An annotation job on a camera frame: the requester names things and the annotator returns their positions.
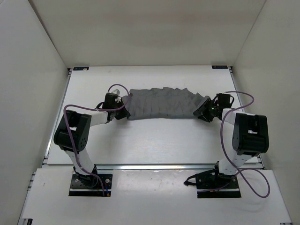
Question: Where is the grey pleated skirt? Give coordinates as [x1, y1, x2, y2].
[123, 87, 204, 120]

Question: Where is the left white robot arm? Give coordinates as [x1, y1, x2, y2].
[54, 92, 130, 187]

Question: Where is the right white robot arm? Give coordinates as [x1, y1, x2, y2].
[193, 93, 269, 188]

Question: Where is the right blue corner sticker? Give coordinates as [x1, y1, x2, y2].
[211, 65, 228, 69]

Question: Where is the blue corner sticker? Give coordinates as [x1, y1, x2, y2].
[211, 65, 228, 69]
[73, 67, 89, 71]

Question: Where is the left blue corner sticker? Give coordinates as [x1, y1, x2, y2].
[73, 67, 89, 71]

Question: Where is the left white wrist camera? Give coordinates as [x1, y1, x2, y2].
[109, 89, 122, 103]

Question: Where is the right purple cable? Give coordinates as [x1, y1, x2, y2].
[195, 90, 270, 197]

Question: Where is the purple cable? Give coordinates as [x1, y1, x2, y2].
[63, 83, 133, 197]
[195, 90, 270, 197]

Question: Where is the aluminium front table rail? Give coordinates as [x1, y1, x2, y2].
[42, 162, 263, 170]

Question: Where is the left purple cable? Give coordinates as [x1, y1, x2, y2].
[63, 83, 133, 197]

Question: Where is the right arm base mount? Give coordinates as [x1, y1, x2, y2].
[183, 169, 241, 199]

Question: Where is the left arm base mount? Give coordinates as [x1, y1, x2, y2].
[68, 172, 113, 197]

